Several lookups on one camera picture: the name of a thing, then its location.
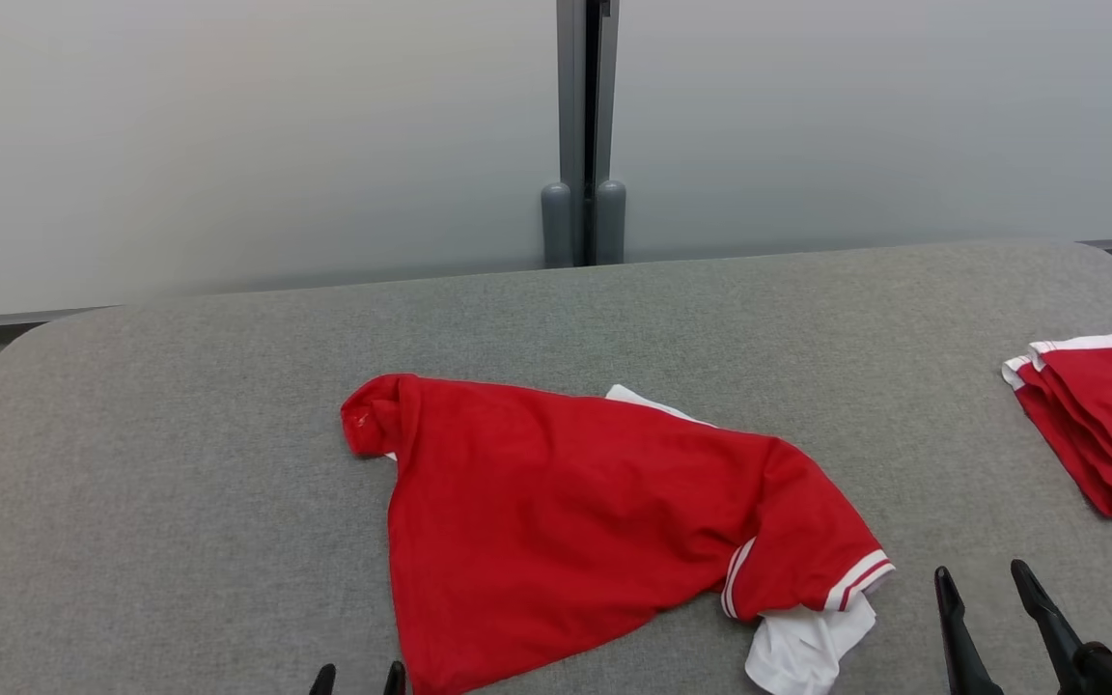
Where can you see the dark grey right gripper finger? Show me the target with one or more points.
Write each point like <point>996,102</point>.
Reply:
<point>1048,618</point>
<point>961,647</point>

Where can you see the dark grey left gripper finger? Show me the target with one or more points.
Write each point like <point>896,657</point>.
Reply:
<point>323,681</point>
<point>396,681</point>

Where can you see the red shorts with white trim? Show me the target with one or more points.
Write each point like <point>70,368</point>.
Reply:
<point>1106,415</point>

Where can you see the red basketball jersey white trim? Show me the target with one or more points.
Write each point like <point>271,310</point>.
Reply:
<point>566,502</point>

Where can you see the grey cylinder post foot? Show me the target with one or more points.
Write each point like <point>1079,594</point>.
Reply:
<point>556,227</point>
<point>611,224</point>

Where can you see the grey metal partition post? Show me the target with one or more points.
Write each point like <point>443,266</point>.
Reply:
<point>572,97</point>

